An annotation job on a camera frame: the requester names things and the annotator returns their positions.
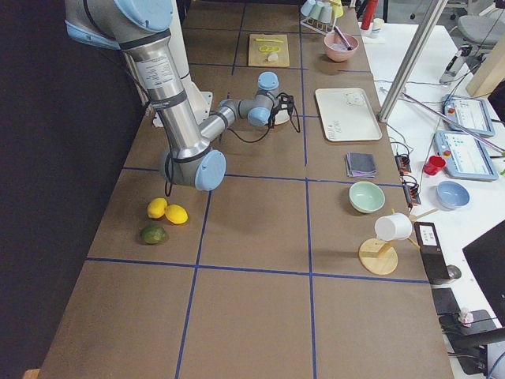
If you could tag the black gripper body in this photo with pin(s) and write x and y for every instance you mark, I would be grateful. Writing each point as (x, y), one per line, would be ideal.
(273, 117)

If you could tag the cream round plate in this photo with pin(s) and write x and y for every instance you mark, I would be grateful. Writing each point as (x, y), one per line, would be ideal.
(282, 117)

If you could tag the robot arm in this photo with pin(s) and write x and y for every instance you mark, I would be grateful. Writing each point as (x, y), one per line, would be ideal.
(149, 33)

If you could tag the white bear tray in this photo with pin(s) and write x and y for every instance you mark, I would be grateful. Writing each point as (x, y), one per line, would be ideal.
(347, 115)

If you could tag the bamboo cutting board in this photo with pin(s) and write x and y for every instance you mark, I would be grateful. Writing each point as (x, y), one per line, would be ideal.
(259, 59)

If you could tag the yellow plastic knife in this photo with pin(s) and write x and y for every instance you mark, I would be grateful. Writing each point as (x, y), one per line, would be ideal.
(269, 40)

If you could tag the clear ice cubes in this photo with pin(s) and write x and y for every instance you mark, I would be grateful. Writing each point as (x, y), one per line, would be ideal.
(336, 47)

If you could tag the pink bowl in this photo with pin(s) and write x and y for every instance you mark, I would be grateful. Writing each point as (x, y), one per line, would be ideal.
(344, 56)

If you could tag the clear cup rack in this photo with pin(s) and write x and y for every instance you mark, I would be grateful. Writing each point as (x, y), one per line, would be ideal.
(312, 22)

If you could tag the light blue cup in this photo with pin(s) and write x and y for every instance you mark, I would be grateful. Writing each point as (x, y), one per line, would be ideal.
(307, 7)

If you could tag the grey cup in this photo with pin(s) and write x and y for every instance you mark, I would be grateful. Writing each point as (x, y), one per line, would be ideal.
(326, 13)

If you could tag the grey folded cloth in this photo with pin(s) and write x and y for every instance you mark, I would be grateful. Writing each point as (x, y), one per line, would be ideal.
(360, 165)

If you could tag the yellow cup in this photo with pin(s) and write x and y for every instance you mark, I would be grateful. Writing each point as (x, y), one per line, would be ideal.
(337, 8)

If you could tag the paper cup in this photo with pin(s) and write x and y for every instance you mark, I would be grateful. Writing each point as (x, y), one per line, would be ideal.
(377, 25)

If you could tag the grabber reaching tool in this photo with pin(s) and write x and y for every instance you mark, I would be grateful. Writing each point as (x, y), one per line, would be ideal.
(454, 125)

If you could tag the mint green bowl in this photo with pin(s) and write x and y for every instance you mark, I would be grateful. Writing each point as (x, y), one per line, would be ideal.
(366, 197)

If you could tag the yellow lemon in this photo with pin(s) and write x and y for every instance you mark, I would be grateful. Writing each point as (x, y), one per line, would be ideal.
(176, 214)
(156, 208)

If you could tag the red mug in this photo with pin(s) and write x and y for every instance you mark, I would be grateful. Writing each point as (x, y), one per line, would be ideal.
(434, 165)

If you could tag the white mug on tree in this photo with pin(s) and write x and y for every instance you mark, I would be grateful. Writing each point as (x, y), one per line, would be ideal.
(396, 226)

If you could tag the wooden mug tree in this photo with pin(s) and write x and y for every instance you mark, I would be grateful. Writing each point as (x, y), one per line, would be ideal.
(380, 257)

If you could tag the far teach pendant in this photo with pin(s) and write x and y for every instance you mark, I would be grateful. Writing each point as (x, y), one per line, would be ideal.
(470, 113)

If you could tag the teach pendant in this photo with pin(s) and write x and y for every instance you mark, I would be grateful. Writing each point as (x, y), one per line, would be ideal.
(466, 157)
(470, 113)

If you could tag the near teach pendant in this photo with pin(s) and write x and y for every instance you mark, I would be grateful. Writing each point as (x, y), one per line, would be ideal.
(466, 157)

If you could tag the blue bowl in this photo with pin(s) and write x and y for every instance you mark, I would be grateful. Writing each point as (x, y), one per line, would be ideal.
(452, 195)

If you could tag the black box with label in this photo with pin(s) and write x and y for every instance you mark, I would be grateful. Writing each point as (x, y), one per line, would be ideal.
(431, 253)

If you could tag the black monitor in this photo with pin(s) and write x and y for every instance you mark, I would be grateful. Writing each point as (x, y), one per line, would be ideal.
(485, 258)

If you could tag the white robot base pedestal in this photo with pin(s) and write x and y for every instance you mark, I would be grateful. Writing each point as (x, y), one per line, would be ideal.
(166, 14)

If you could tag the aluminium frame post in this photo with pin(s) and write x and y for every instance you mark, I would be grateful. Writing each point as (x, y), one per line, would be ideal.
(413, 53)

